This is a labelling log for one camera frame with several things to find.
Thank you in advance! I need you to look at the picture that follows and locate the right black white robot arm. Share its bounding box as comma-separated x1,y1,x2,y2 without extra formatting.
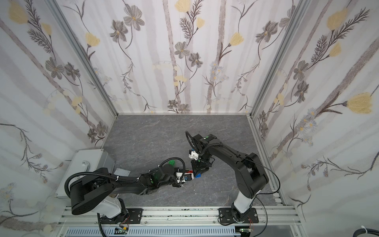
186,133,269,222

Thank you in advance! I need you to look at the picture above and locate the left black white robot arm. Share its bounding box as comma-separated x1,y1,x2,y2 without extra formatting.
64,164,194,215

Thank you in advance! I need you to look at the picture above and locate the grey metal control box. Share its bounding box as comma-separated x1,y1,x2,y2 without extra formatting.
54,149,131,199

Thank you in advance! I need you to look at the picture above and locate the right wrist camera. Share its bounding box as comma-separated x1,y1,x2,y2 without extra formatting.
189,149,200,161

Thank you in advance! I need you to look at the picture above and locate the black corrugated cable conduit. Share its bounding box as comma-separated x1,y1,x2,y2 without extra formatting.
64,171,140,199

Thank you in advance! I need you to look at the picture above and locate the white slotted cable duct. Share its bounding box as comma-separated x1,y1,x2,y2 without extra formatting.
63,226,240,237

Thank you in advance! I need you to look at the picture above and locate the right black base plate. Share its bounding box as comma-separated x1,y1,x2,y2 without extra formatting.
218,207,259,225

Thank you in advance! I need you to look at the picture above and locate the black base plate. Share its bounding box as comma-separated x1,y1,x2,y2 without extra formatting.
100,208,143,224
218,207,259,225

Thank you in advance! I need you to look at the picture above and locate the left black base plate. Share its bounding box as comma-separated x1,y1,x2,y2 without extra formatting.
100,208,143,224

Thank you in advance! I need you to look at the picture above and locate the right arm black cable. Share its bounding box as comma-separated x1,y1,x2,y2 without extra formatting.
245,156,281,237

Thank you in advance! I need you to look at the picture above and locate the aluminium mounting rail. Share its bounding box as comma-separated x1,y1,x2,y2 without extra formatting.
57,206,303,228

